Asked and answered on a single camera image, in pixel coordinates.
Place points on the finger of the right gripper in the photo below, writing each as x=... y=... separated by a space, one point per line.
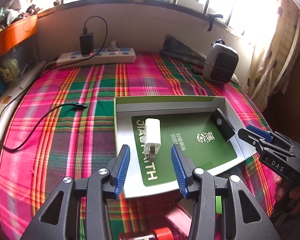
x=274 y=138
x=264 y=148

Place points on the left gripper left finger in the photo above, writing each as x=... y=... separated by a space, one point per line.
x=118 y=168

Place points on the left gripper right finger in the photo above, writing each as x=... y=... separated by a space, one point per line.
x=183 y=168

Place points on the black silver flashlight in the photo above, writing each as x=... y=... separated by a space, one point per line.
x=223 y=124

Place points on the white charger plug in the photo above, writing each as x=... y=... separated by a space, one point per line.
x=152 y=138

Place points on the pink clip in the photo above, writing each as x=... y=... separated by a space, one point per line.
x=180 y=219

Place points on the red cap green bottle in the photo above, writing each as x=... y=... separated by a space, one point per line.
x=155 y=234

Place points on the green mushroom suction holder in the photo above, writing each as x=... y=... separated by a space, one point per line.
x=218 y=204

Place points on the person right hand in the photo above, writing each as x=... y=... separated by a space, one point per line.
x=282 y=189

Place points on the green cardboard box tray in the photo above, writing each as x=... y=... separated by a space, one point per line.
x=185 y=121

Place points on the plaid bed blanket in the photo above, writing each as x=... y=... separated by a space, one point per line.
x=64 y=126

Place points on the grey space heater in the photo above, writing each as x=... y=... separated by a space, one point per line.
x=220 y=63

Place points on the cream heart curtain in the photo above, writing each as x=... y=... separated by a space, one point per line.
x=275 y=31

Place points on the white power strip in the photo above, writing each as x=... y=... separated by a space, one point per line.
x=74 y=59

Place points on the dark folded cloth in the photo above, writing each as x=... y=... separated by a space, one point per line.
x=172 y=47

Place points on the black power adapter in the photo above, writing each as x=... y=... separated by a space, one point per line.
x=87 y=43

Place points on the orange storage bin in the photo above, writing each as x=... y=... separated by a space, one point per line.
x=17 y=32

